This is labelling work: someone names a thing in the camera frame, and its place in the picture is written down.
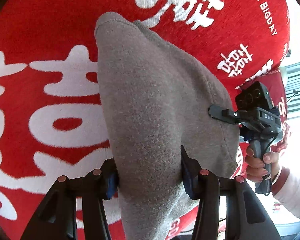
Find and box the grey knit sweater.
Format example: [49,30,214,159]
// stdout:
[95,12,239,239]

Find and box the person's right hand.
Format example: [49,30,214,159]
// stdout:
[245,146,280,183]

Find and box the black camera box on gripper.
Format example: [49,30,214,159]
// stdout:
[235,81,273,111]

